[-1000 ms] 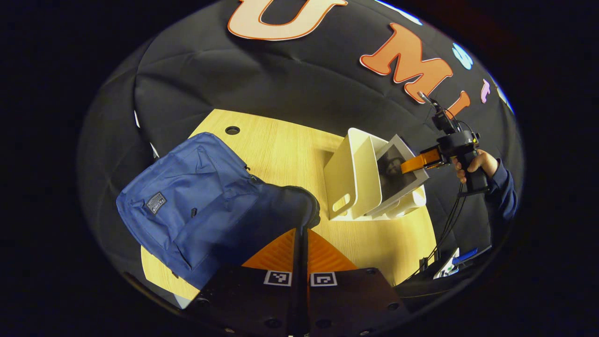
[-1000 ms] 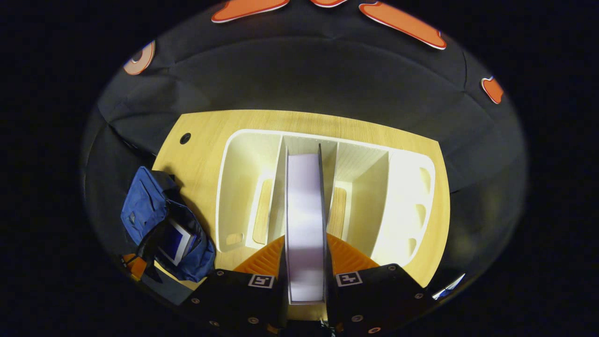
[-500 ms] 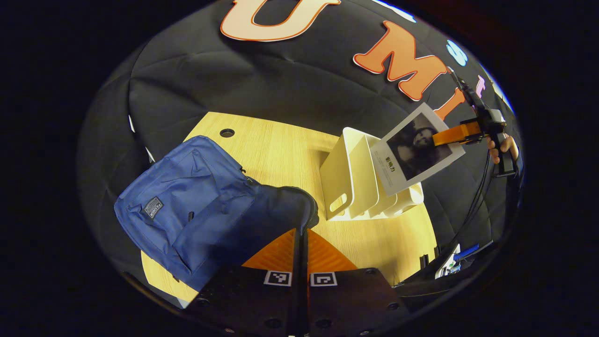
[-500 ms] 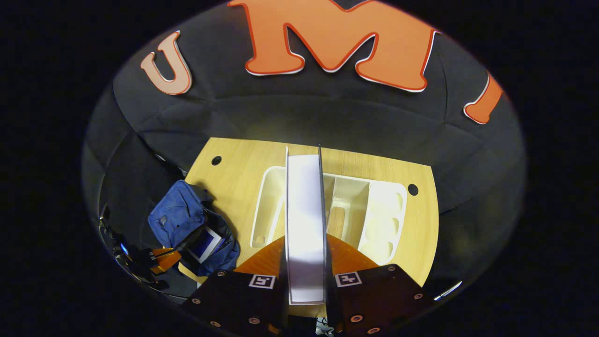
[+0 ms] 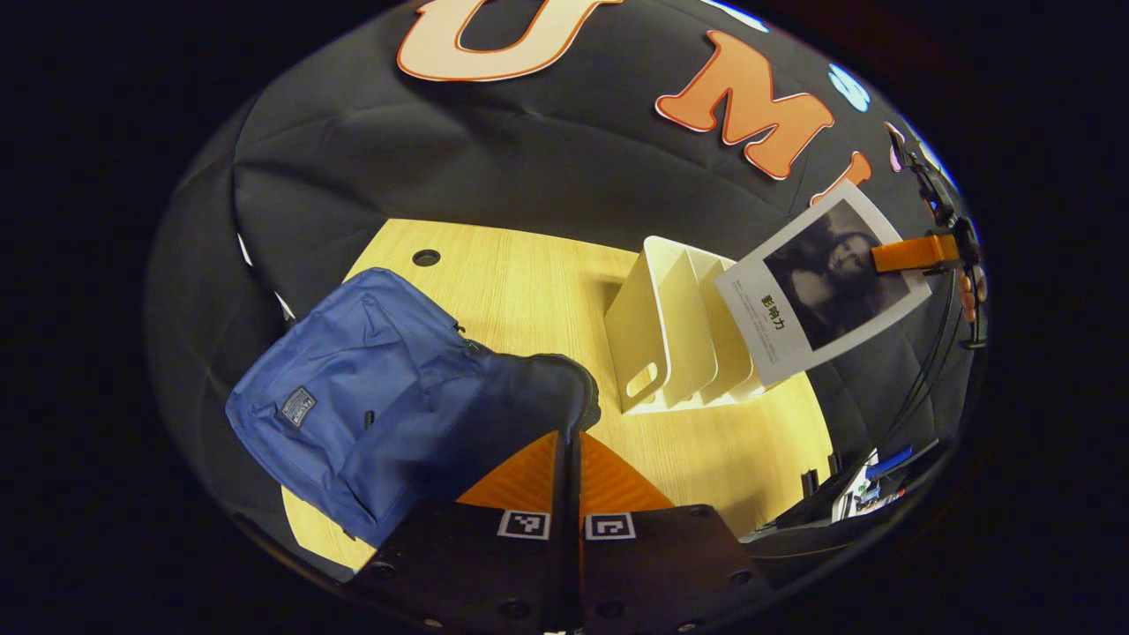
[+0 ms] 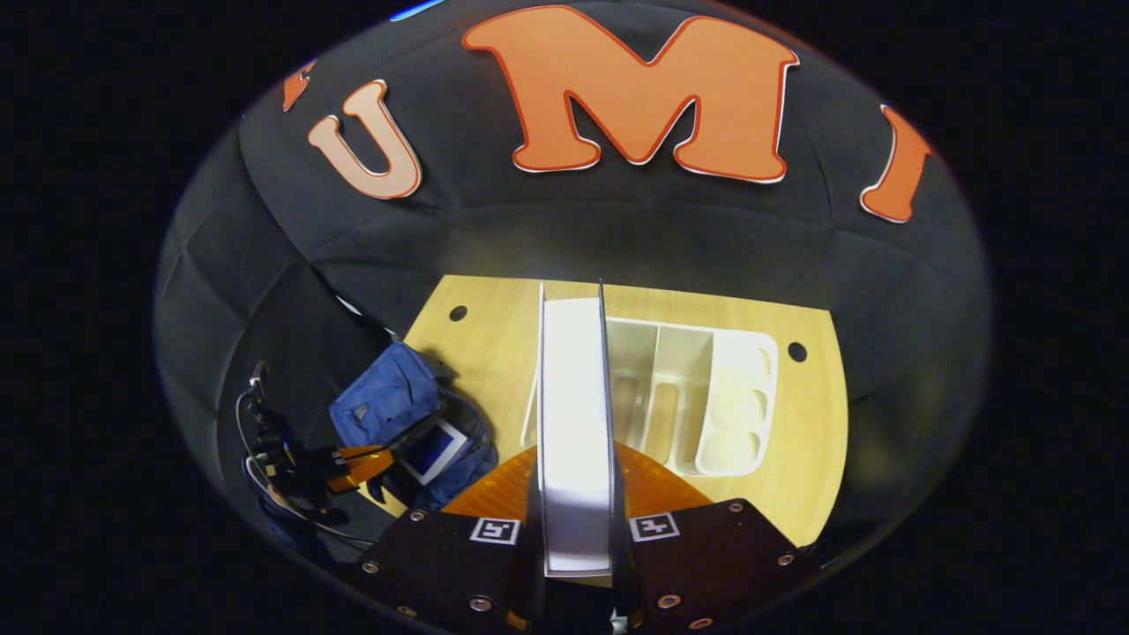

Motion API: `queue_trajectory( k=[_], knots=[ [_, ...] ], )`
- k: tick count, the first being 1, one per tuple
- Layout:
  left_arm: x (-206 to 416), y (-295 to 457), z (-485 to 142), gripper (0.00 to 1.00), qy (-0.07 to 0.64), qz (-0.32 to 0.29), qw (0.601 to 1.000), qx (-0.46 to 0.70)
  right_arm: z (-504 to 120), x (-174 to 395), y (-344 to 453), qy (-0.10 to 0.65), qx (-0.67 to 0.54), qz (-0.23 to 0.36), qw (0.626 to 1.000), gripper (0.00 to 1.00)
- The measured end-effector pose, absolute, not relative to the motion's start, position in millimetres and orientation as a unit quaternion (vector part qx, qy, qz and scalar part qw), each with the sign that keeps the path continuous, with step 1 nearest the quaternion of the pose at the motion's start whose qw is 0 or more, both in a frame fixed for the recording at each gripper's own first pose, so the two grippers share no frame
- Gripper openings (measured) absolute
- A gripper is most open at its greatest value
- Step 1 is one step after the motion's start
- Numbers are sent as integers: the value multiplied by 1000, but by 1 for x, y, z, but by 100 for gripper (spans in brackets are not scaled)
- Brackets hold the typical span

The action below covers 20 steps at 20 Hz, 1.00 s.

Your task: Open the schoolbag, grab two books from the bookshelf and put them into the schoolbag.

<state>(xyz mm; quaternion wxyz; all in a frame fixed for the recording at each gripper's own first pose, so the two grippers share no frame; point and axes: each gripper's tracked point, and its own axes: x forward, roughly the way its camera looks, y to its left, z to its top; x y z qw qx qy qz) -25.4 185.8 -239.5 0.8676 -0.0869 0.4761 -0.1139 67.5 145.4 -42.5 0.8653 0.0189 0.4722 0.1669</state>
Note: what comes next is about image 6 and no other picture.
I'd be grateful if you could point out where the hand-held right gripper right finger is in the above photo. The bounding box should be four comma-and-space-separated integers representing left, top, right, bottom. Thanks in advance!
610, 441, 823, 633

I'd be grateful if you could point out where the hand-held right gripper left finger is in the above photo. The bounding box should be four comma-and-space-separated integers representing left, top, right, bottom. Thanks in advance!
355, 445, 543, 633

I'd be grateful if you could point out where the blue fabric schoolbag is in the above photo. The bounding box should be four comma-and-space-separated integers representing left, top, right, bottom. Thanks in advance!
327, 341, 500, 513

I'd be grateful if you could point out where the white plastic bookshelf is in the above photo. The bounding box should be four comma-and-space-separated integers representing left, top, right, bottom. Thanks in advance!
520, 313, 781, 480

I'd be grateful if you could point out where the grey portrait cover book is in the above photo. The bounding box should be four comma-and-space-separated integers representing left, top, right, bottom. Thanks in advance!
535, 280, 619, 579

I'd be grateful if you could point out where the thin cable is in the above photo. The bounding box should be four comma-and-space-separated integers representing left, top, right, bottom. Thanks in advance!
233, 386, 380, 548

